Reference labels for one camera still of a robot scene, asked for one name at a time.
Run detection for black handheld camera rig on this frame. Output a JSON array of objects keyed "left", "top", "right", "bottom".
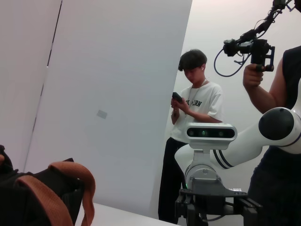
[{"left": 214, "top": 0, "right": 294, "bottom": 77}]

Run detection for white backdrop board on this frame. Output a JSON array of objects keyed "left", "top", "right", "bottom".
[{"left": 23, "top": 0, "right": 193, "bottom": 221}]

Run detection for black food bag orange straps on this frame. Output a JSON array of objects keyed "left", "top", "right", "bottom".
[{"left": 0, "top": 145, "right": 96, "bottom": 226}]

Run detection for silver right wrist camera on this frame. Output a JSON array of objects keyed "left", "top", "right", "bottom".
[{"left": 187, "top": 122, "right": 238, "bottom": 163}]

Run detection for person in white t-shirt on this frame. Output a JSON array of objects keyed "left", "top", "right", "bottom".
[{"left": 158, "top": 48, "right": 224, "bottom": 226}]

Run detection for person in black sleeveless shirt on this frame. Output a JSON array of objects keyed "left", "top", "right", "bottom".
[{"left": 243, "top": 43, "right": 301, "bottom": 226}]

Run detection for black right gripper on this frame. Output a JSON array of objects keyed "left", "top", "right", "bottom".
[{"left": 175, "top": 175, "right": 263, "bottom": 226}]

